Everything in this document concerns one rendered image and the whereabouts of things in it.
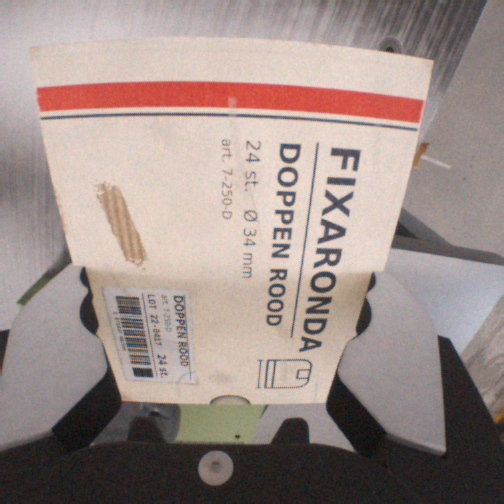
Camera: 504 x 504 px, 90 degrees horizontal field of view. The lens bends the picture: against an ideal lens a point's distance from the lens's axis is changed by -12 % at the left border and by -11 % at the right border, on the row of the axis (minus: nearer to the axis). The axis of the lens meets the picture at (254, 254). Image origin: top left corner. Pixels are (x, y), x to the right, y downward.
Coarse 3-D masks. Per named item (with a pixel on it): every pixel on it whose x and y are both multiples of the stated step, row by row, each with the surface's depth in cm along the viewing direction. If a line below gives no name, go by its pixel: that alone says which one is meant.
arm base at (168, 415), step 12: (120, 408) 29; (132, 408) 29; (144, 408) 30; (156, 408) 31; (168, 408) 32; (120, 420) 28; (156, 420) 31; (168, 420) 32; (180, 420) 36; (108, 432) 27; (120, 432) 27; (168, 432) 31
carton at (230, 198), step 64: (64, 64) 7; (128, 64) 7; (192, 64) 8; (256, 64) 8; (320, 64) 8; (384, 64) 8; (64, 128) 8; (128, 128) 8; (192, 128) 8; (256, 128) 8; (320, 128) 9; (384, 128) 9; (64, 192) 9; (128, 192) 9; (192, 192) 9; (256, 192) 9; (320, 192) 9; (384, 192) 10; (128, 256) 10; (192, 256) 10; (256, 256) 11; (320, 256) 11; (384, 256) 11; (128, 320) 12; (192, 320) 12; (256, 320) 12; (320, 320) 12; (128, 384) 14; (192, 384) 14; (256, 384) 14; (320, 384) 14
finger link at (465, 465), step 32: (448, 352) 7; (448, 384) 6; (448, 416) 6; (480, 416) 6; (384, 448) 5; (448, 448) 5; (480, 448) 5; (416, 480) 5; (448, 480) 4; (480, 480) 4
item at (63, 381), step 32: (64, 288) 9; (32, 320) 8; (64, 320) 8; (96, 320) 10; (32, 352) 7; (64, 352) 7; (96, 352) 7; (0, 384) 6; (32, 384) 6; (64, 384) 6; (96, 384) 6; (0, 416) 5; (32, 416) 5; (64, 416) 5; (96, 416) 6; (0, 448) 5; (64, 448) 5
